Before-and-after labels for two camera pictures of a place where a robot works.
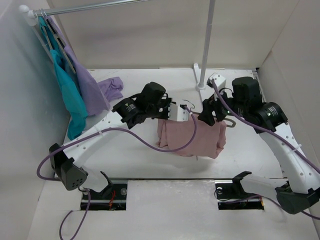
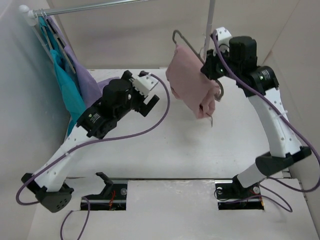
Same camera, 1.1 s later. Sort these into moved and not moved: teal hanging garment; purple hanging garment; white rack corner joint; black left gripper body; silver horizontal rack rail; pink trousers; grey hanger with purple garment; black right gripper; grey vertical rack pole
Moved: black left gripper body; black right gripper; pink trousers
Not moved: purple hanging garment; silver horizontal rack rail; teal hanging garment; white rack corner joint; grey vertical rack pole; grey hanger with purple garment
